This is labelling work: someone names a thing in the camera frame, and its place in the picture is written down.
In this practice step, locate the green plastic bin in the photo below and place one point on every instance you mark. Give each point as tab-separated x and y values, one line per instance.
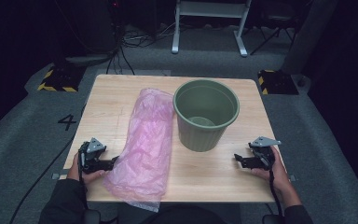
199	137

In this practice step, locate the person's right hand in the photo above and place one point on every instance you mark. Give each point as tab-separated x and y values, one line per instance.
279	177

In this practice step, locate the black yellow striped floor plate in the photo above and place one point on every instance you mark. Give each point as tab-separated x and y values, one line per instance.
62	79
278	83

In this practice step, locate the person's dark clothed body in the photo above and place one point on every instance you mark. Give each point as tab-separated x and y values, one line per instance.
180	216

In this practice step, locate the person's left hand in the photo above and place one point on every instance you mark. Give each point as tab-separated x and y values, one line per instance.
74	172

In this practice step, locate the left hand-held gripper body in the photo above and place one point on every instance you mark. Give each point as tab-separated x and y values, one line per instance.
90	155

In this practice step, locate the small grey tape piece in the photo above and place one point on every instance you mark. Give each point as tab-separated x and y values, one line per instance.
292	178

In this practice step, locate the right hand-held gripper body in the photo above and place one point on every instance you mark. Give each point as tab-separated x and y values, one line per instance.
262	155

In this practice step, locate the grey stand base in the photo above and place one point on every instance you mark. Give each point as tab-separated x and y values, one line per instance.
87	59

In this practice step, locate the grey tape strip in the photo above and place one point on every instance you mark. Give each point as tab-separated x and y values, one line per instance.
57	176

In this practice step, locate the white desk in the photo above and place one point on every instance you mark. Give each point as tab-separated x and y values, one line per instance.
209	9

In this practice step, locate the grey post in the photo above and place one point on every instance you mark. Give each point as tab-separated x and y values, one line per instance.
307	34

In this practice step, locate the black tripod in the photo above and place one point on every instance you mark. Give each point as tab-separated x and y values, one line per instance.
273	32

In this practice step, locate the pink plastic bag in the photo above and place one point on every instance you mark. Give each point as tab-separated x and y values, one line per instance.
149	140

